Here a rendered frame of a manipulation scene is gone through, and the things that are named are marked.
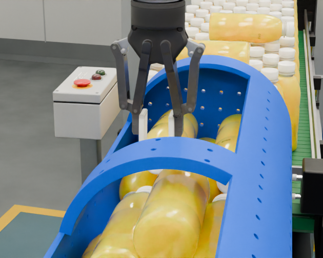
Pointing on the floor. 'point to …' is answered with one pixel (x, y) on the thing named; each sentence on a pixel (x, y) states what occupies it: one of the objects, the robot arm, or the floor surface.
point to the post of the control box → (89, 156)
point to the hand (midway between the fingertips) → (157, 135)
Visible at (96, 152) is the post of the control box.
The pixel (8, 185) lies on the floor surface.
